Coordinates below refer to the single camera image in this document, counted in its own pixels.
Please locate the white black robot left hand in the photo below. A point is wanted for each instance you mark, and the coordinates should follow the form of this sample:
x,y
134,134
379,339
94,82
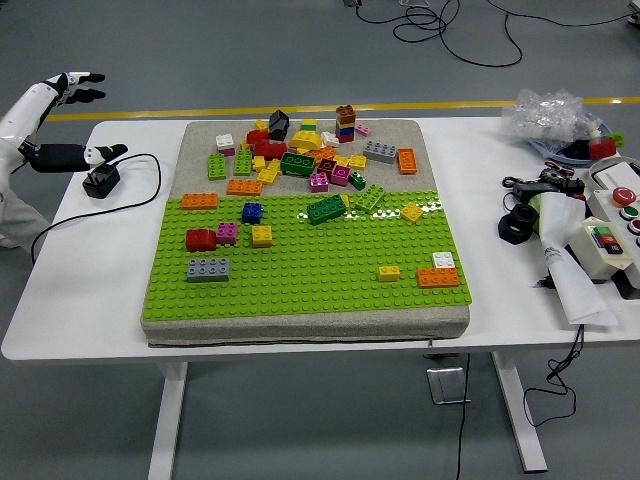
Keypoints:
x,y
30,107

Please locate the red rounded brick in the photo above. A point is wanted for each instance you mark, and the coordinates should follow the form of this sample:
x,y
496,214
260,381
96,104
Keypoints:
x,y
200,241

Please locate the pink square brick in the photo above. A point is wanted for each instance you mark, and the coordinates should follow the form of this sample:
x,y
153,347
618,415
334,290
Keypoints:
x,y
319,183
229,152
227,235

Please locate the grey long brick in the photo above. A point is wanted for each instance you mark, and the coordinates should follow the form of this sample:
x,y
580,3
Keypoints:
x,y
208,272
380,152

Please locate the blue square brick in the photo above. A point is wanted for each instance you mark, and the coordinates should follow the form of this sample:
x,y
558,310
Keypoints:
x,y
252,213
345,131

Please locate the orange long brick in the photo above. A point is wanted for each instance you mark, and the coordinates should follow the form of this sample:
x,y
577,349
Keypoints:
x,y
438,278
407,161
200,201
244,187

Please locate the light green long brick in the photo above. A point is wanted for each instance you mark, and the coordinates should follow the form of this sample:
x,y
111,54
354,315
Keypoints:
x,y
216,167
370,199
243,163

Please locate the white square brick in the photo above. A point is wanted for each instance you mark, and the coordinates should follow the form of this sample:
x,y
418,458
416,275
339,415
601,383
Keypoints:
x,y
444,260
225,142

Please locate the yellow small brick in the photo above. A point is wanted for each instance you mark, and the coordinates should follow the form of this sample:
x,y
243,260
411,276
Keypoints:
x,y
345,201
261,125
259,164
341,160
388,274
244,145

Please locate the red long brick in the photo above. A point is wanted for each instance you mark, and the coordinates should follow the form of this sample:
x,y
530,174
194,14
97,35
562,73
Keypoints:
x,y
270,150
602,149

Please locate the yellow long brick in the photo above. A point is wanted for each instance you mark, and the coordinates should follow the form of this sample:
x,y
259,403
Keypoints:
x,y
269,175

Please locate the black brick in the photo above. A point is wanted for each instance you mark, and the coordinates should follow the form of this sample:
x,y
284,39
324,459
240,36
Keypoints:
x,y
279,125

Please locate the yellow square brick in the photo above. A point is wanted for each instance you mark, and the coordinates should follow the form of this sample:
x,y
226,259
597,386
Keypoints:
x,y
261,236
412,212
357,162

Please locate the dark green long brick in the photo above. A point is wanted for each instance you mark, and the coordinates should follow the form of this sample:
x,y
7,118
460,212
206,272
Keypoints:
x,y
326,210
298,165

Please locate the yellow curved brick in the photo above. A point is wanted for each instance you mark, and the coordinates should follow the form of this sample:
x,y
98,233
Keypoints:
x,y
305,140

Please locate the green and yellow brick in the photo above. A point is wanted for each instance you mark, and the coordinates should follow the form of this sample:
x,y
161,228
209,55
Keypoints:
x,y
309,125

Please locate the white small brick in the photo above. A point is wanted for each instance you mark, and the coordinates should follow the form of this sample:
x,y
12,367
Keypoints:
x,y
330,139

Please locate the dark brown brick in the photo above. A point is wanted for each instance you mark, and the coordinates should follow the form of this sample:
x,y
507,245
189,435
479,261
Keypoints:
x,y
326,166

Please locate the brown square brick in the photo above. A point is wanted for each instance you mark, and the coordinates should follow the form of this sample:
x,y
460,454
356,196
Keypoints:
x,y
346,111

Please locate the red square brick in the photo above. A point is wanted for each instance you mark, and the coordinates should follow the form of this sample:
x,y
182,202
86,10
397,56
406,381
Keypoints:
x,y
345,138

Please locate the magenta square brick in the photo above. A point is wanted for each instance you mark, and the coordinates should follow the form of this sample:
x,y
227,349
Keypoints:
x,y
340,176

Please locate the green studded baseplate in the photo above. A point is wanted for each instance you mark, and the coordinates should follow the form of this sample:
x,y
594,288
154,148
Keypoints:
x,y
325,260

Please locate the pink small brick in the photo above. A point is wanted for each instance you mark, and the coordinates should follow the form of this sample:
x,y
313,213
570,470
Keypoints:
x,y
363,130

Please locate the dark green small brick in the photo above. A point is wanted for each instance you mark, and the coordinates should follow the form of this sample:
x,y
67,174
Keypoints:
x,y
357,181

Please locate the light green small brick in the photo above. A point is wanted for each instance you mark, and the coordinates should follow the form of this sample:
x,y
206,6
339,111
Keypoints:
x,y
618,138

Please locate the yellow floor tape line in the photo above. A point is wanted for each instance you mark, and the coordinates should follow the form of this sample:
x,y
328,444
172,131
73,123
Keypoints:
x,y
150,114

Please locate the white table leg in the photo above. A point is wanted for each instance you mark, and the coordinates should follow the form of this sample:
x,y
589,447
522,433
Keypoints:
x,y
517,415
167,425

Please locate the grey-brown cushion mat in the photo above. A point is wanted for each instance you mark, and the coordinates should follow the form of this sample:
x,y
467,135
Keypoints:
x,y
300,329

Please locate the large black hex nut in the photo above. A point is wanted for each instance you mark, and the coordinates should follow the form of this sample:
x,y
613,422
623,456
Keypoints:
x,y
506,231

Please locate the metal floor plate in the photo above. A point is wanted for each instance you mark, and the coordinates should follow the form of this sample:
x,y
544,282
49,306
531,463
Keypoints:
x,y
445,385

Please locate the light green plastic part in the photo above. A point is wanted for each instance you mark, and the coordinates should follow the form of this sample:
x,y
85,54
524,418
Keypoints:
x,y
535,207

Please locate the clear plastic bag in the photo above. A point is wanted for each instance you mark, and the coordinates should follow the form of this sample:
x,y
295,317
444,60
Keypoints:
x,y
545,115

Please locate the light blue bowl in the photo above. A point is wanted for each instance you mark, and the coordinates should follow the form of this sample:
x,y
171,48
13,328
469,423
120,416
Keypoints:
x,y
555,151

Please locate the small black plug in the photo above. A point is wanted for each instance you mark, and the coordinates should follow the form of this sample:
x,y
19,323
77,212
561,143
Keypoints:
x,y
545,284

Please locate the black servo motor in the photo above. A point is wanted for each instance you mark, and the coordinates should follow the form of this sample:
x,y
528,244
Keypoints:
x,y
572,186

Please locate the black plastic part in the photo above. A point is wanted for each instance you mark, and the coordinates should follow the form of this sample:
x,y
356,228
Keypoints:
x,y
579,149

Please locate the white plastic connector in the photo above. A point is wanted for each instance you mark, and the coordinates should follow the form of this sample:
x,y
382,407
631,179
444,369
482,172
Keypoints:
x,y
593,131

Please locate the white paper bag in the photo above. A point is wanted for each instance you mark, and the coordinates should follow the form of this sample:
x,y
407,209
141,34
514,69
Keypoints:
x,y
570,280

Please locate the white control box with buttons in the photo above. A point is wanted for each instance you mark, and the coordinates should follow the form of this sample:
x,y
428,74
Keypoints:
x,y
607,207

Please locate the grey white equipment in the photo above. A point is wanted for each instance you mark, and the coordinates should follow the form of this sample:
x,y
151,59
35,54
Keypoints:
x,y
636,20

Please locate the small white switch box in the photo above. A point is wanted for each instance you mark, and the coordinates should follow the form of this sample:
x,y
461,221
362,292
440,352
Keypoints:
x,y
587,250

